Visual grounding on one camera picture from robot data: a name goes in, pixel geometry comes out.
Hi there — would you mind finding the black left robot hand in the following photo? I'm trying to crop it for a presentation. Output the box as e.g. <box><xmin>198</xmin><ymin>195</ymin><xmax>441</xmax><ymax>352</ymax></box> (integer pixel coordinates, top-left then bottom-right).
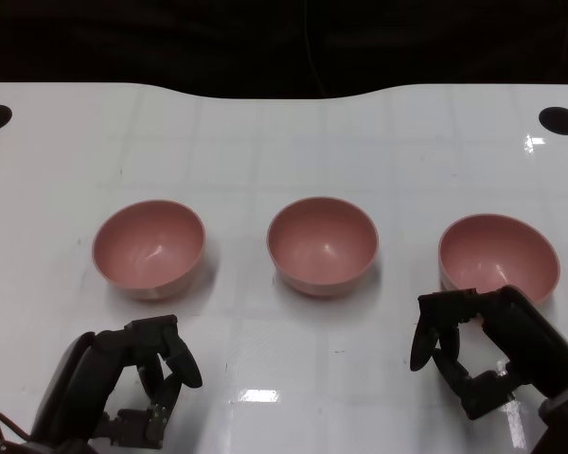
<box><xmin>30</xmin><ymin>314</ymin><xmax>204</xmax><ymax>450</ymax></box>

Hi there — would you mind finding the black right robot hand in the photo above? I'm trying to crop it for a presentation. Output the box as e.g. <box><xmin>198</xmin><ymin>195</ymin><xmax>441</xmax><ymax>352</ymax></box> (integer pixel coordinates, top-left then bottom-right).
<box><xmin>410</xmin><ymin>286</ymin><xmax>568</xmax><ymax>421</ymax></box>

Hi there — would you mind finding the pink plastic bowl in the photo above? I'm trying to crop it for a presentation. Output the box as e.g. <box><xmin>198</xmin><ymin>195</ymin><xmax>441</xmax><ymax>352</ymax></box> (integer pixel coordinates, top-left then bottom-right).
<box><xmin>266</xmin><ymin>196</ymin><xmax>379</xmax><ymax>298</ymax></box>
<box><xmin>438</xmin><ymin>213</ymin><xmax>561</xmax><ymax>306</ymax></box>
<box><xmin>92</xmin><ymin>199</ymin><xmax>206</xmax><ymax>303</ymax></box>

